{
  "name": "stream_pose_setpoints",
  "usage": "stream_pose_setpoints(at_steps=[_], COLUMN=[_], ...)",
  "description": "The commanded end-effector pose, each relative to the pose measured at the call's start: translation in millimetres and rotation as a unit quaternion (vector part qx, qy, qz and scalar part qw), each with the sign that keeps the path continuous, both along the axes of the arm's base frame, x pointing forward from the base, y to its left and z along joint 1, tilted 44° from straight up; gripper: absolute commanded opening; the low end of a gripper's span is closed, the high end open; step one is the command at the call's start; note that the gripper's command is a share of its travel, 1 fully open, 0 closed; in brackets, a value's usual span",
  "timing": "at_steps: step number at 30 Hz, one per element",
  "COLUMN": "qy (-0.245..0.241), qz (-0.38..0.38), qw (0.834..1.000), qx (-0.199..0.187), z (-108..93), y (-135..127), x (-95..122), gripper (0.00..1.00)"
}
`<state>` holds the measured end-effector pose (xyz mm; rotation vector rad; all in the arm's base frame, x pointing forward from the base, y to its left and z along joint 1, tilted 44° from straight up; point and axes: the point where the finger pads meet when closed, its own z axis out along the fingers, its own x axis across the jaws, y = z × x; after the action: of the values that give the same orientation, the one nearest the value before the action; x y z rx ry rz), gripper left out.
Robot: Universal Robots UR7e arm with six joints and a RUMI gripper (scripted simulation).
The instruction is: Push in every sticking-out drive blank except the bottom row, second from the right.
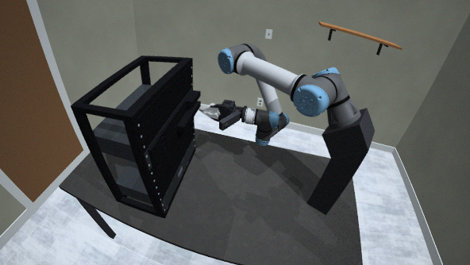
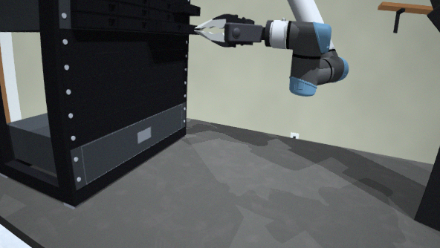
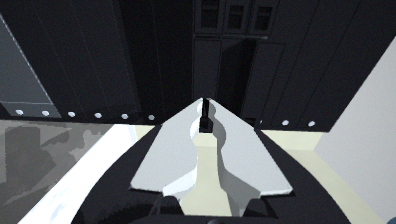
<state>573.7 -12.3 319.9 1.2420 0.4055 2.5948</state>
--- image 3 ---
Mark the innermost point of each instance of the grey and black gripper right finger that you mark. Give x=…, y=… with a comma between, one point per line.
x=253, y=166

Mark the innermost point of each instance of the black server rack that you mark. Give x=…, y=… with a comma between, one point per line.
x=130, y=62

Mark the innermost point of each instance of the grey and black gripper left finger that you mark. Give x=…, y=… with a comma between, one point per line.
x=163, y=162

